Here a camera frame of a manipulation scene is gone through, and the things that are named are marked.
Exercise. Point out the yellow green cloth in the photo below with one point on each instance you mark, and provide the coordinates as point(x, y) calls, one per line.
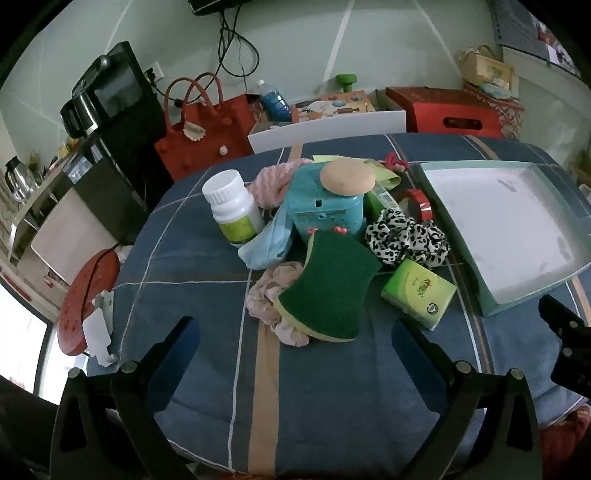
point(384, 176)

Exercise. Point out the white pill bottle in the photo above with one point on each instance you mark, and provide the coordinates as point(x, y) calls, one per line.
point(233, 207)

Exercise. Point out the black white spotted scrunchie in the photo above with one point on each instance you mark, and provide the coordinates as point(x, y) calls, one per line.
point(394, 237)

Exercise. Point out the red round stool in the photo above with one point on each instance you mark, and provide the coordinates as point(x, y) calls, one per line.
point(98, 273)

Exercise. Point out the light green shallow tray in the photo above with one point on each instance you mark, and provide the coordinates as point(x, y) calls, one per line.
point(511, 224)

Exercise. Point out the blue water bottle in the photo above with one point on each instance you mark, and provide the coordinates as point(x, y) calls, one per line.
point(273, 102)

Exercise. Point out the green yellow scrub sponge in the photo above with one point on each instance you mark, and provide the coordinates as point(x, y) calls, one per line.
point(326, 300)

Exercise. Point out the pink white wavy cloth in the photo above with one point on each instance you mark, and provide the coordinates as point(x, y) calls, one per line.
point(271, 184)

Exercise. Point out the black coffee machine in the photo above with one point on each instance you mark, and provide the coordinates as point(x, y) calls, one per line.
point(117, 119)

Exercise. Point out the red felt handbag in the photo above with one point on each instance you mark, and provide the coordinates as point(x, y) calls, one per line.
point(211, 130)

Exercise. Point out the red cardboard box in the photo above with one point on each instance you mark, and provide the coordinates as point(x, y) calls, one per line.
point(445, 111)

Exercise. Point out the green dumbbell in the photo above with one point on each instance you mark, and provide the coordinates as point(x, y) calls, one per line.
point(346, 81)

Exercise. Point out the red patterned box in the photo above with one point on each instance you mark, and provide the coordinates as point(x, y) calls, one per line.
point(510, 112)

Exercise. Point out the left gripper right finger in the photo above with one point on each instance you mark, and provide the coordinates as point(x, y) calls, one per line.
point(451, 389)

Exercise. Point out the light blue cloth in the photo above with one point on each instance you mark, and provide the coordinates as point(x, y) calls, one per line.
point(271, 246)

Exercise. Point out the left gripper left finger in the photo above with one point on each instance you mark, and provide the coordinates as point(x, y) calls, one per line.
point(142, 389)

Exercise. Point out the pink floral scrunchie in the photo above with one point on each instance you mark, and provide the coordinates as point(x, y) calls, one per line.
point(260, 302)

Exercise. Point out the beige gift bag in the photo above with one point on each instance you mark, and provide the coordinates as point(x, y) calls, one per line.
point(479, 66)

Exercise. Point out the red tape roll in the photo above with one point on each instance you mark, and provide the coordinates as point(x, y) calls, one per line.
point(415, 204)

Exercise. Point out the beige round makeup sponge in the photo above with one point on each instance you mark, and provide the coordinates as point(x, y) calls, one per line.
point(347, 177)

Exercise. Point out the glass kettle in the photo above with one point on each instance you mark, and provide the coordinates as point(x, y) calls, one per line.
point(19, 180)

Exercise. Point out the green tissue pack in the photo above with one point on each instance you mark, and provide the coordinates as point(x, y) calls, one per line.
point(420, 293)

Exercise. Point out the green small carton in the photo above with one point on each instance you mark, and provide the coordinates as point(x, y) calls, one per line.
point(376, 201)

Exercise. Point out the white plastic bracket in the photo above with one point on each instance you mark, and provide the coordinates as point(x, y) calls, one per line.
point(98, 327)

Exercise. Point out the blue plaid tablecloth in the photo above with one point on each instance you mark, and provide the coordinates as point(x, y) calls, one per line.
point(248, 403)

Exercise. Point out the teal plastic toy box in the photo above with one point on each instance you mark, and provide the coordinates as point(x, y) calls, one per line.
point(312, 207)

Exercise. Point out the orange toy box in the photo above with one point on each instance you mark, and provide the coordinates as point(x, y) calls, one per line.
point(332, 105)

